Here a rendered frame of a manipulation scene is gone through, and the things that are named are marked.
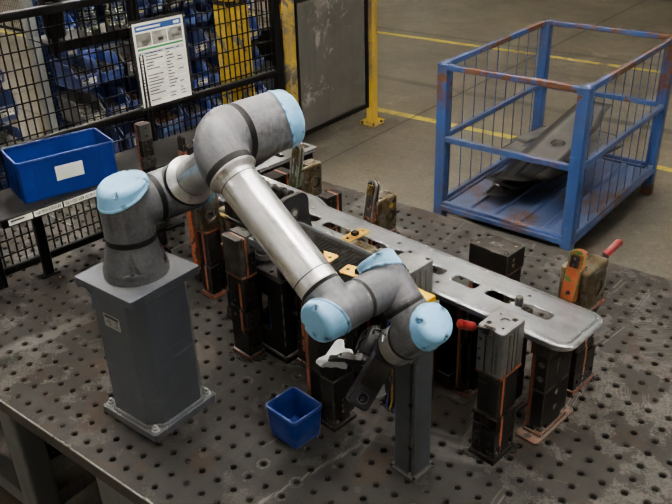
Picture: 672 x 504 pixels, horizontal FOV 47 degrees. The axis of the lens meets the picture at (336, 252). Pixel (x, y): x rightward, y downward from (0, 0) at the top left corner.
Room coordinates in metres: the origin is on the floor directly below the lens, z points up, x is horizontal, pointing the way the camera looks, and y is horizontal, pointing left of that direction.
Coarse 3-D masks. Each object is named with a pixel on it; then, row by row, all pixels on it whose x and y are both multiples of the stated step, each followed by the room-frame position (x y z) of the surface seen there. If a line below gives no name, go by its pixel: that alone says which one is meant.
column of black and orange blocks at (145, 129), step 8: (136, 128) 2.35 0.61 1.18; (144, 128) 2.35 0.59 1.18; (136, 136) 2.35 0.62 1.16; (144, 136) 2.34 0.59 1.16; (144, 144) 2.34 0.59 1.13; (152, 144) 2.36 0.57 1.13; (144, 152) 2.34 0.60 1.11; (152, 152) 2.36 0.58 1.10; (144, 160) 2.35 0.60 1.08; (152, 160) 2.35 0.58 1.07; (144, 168) 2.34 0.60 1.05; (152, 168) 2.35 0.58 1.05; (160, 224) 2.35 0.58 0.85; (160, 232) 2.35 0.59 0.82; (160, 240) 2.35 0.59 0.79
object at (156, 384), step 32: (96, 288) 1.52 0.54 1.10; (128, 288) 1.51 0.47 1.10; (160, 288) 1.51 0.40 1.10; (128, 320) 1.48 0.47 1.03; (160, 320) 1.51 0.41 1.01; (128, 352) 1.49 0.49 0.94; (160, 352) 1.50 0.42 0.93; (192, 352) 1.57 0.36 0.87; (128, 384) 1.51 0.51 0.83; (160, 384) 1.49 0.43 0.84; (192, 384) 1.56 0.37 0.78; (128, 416) 1.52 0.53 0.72; (160, 416) 1.48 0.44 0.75; (192, 416) 1.54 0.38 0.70
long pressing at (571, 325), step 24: (336, 216) 2.05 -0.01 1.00; (384, 240) 1.88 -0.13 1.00; (408, 240) 1.88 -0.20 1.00; (456, 264) 1.74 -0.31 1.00; (432, 288) 1.62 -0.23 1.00; (456, 288) 1.62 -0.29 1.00; (480, 288) 1.62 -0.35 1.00; (504, 288) 1.61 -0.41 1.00; (528, 288) 1.61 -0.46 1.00; (480, 312) 1.51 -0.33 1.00; (552, 312) 1.50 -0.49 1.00; (576, 312) 1.50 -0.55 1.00; (528, 336) 1.41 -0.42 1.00; (552, 336) 1.40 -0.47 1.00; (576, 336) 1.40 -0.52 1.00
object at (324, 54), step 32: (288, 0) 4.97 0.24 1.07; (320, 0) 5.27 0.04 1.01; (352, 0) 5.55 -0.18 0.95; (288, 32) 4.97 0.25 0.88; (320, 32) 5.27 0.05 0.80; (352, 32) 5.55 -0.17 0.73; (288, 64) 4.98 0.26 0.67; (320, 64) 5.26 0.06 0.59; (352, 64) 5.55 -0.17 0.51; (320, 96) 5.24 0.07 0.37; (352, 96) 5.56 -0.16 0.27; (320, 128) 5.22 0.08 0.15
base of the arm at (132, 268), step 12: (156, 240) 1.58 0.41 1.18; (108, 252) 1.55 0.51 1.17; (120, 252) 1.53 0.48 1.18; (132, 252) 1.53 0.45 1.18; (144, 252) 1.54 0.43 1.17; (156, 252) 1.56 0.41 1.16; (108, 264) 1.54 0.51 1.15; (120, 264) 1.53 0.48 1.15; (132, 264) 1.53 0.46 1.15; (144, 264) 1.53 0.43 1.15; (156, 264) 1.55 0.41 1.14; (168, 264) 1.59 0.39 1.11; (108, 276) 1.53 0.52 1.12; (120, 276) 1.52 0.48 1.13; (132, 276) 1.53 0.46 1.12; (144, 276) 1.52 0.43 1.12; (156, 276) 1.54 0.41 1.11
